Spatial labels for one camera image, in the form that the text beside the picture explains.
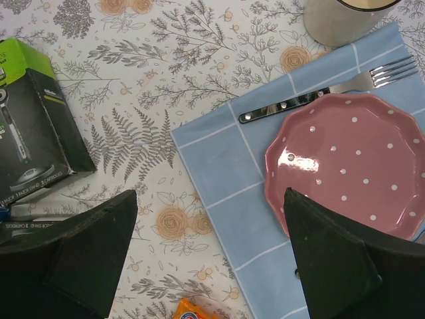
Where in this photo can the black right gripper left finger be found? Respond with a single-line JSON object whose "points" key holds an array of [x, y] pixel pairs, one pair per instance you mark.
{"points": [[70, 269]]}

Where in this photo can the black green razor box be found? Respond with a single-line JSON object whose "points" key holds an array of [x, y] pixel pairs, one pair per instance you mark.
{"points": [[12, 230], [41, 146]]}

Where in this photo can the pink polka dot plate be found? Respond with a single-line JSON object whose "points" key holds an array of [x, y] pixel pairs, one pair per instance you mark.
{"points": [[356, 155]]}

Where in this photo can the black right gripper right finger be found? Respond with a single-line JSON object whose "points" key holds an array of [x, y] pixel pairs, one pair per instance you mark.
{"points": [[349, 270]]}

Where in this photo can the cream enamel mug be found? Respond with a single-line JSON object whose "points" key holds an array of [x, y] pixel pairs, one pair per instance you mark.
{"points": [[335, 23]]}

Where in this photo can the orange razor packet right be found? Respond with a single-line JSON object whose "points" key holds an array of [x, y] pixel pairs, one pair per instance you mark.
{"points": [[187, 310]]}

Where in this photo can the floral tablecloth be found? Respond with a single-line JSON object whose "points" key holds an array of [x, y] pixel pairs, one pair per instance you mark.
{"points": [[132, 71]]}

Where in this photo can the silver fork black handle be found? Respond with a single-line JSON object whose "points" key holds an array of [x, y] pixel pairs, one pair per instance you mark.
{"points": [[364, 81]]}

